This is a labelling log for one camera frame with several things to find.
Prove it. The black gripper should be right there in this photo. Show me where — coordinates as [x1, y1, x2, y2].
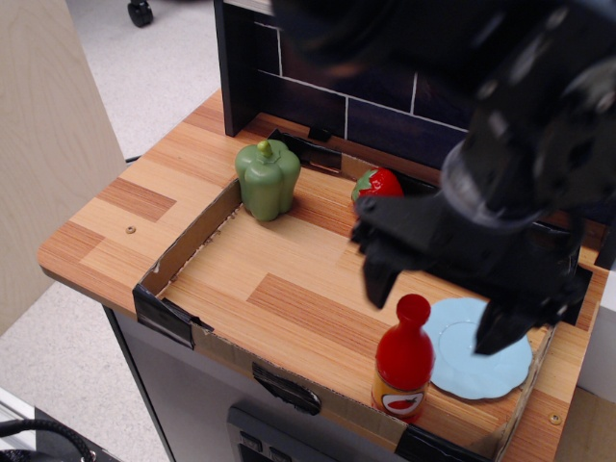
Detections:
[352, 193, 586, 355]

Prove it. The red hot sauce bottle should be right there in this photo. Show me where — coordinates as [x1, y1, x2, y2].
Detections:
[372, 294, 435, 424]

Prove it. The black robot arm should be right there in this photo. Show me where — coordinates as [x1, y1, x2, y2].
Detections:
[272, 1, 615, 355]

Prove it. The light blue plate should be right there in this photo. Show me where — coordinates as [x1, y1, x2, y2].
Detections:
[424, 297, 533, 400]

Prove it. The red toy strawberry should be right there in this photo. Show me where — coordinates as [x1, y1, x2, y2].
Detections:
[351, 167, 403, 202]

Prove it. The green toy bell pepper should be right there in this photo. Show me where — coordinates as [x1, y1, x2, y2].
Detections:
[235, 139, 301, 221]

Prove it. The grey cabinet base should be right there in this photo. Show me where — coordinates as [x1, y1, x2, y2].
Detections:
[106, 310, 397, 461]

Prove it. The dark tiled backsplash panel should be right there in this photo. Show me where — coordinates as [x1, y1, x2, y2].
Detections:
[214, 0, 616, 270]

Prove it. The light wooden board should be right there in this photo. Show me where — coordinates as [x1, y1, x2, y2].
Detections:
[1, 1, 124, 331]

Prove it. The black caster wheel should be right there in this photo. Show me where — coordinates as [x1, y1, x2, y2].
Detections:
[127, 0, 153, 28]

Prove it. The black braided cable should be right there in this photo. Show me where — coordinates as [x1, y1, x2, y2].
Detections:
[0, 418, 97, 462]

